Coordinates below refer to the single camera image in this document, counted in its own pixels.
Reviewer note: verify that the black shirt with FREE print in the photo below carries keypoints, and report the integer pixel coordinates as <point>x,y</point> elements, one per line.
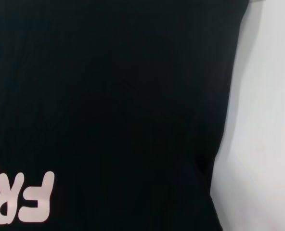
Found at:
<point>108,96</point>

